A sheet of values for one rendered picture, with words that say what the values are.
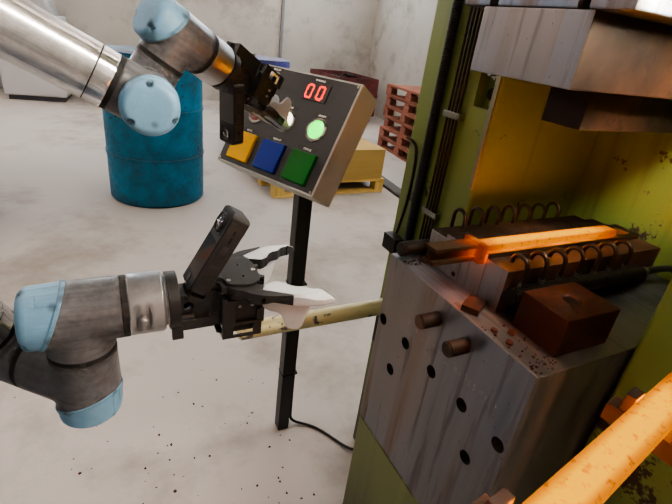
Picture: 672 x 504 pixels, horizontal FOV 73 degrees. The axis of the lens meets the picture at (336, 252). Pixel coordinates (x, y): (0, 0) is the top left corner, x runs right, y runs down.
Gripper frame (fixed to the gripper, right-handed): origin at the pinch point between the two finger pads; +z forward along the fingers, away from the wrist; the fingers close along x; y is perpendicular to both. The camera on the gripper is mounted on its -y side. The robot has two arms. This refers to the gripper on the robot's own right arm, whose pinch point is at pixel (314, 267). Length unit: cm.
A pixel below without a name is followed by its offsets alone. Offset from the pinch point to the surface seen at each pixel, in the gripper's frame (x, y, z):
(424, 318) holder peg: 1.6, 11.8, 21.1
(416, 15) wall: -570, -61, 400
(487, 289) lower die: 4.5, 5.7, 30.7
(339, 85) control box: -48, -19, 25
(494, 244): 1.0, -0.8, 33.2
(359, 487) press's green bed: -10, 73, 25
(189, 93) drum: -276, 20, 29
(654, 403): 37.0, -3.5, 17.8
